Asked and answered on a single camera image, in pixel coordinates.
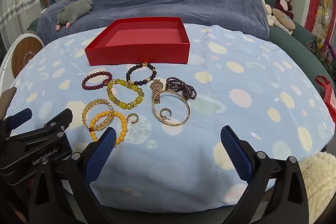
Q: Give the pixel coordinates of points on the yellow flower plant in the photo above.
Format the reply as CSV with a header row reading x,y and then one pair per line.
x,y
324,53

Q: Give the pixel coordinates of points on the grey plush toy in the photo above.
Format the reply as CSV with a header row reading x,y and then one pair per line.
x,y
76,10

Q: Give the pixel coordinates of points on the beige round plush cushion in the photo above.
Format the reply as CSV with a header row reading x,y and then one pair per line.
x,y
282,16

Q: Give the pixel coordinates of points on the red cardboard box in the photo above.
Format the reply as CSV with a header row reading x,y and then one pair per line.
x,y
136,56

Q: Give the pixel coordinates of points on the gold wristwatch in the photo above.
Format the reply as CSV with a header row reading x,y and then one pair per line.
x,y
157,94

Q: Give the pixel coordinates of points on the cream fluffy cloth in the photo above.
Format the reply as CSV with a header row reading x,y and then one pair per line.
x,y
320,182

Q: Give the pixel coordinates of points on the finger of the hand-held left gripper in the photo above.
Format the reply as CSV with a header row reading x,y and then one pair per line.
x,y
59,119
21,117

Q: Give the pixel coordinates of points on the red monkey plush toy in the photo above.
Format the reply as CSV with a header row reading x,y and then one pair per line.
x,y
282,2

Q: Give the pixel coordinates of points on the red bag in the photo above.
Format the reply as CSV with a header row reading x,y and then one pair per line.
x,y
326,92

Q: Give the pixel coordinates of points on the thin gold bangle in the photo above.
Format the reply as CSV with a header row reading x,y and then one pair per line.
x,y
171,123

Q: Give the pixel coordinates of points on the silver tinsel garland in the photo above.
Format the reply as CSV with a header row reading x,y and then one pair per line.
x,y
18,7

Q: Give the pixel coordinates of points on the round white wooden side table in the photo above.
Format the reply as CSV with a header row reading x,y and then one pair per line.
x,y
23,56

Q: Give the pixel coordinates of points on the green sofa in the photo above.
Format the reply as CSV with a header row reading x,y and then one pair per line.
x,y
286,43

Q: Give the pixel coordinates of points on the wide gold mesh bangle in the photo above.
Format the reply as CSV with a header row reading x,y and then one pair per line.
x,y
90,104

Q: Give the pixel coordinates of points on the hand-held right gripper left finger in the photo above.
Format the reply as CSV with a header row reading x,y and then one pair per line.
x,y
101,153

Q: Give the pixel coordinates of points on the beige plush toys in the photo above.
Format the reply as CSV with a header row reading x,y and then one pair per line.
x,y
270,20

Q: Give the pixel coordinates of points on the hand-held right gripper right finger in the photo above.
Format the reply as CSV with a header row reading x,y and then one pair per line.
x,y
236,153

